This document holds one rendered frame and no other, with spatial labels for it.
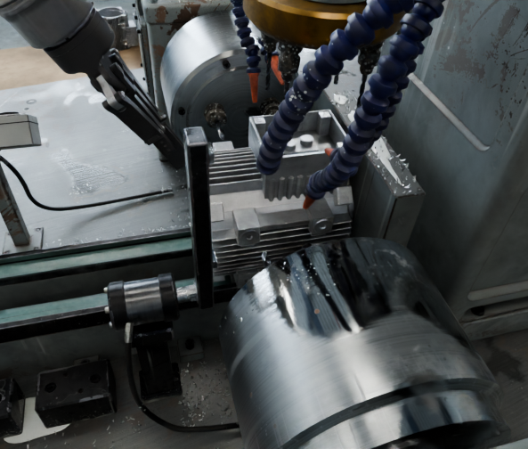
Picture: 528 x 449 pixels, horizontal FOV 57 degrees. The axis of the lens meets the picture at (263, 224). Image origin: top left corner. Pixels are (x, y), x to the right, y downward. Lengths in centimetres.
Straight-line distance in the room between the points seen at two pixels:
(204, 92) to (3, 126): 32
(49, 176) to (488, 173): 91
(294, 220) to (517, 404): 47
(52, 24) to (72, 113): 84
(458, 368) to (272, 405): 16
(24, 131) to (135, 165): 38
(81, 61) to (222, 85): 30
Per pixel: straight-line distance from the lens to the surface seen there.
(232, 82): 84
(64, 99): 148
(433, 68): 75
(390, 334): 43
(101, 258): 82
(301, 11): 51
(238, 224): 63
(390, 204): 61
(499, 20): 65
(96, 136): 130
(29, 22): 59
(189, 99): 85
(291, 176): 64
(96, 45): 60
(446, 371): 44
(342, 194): 67
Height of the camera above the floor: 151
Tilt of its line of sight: 44 degrees down
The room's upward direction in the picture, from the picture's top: 4 degrees clockwise
